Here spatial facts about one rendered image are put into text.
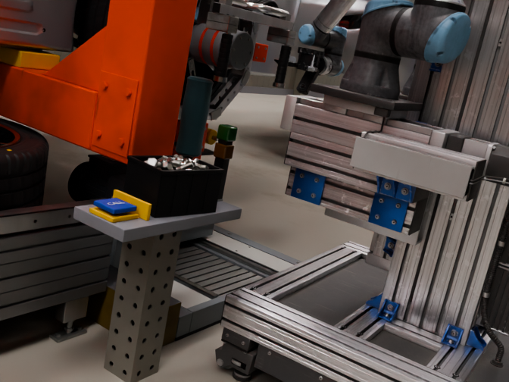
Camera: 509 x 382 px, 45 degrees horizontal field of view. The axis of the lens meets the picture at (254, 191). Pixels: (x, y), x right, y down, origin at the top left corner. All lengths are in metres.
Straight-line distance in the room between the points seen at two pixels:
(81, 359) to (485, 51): 1.30
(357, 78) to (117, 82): 0.61
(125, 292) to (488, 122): 1.00
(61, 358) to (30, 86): 0.78
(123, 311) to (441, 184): 0.83
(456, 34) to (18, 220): 1.10
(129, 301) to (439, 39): 0.96
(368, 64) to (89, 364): 1.05
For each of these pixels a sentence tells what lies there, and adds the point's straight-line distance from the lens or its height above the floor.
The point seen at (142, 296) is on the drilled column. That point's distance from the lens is 1.55.
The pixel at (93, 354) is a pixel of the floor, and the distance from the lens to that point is 1.77.
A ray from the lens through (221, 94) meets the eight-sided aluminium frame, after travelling 2.38.
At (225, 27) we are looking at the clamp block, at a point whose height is 0.91.
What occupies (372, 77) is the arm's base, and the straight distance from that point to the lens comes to 1.54.
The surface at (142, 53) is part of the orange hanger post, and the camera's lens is 1.59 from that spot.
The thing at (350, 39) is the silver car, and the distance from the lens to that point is 4.57.
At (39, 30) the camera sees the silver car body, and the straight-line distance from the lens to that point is 2.02.
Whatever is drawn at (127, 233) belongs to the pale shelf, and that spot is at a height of 0.44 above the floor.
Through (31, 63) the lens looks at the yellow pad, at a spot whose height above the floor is 0.70.
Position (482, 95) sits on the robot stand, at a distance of 1.65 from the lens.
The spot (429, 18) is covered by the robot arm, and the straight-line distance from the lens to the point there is 1.48.
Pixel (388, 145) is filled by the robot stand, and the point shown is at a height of 0.73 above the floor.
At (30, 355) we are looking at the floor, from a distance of 1.75.
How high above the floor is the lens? 0.89
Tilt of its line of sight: 14 degrees down
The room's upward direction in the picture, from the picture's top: 11 degrees clockwise
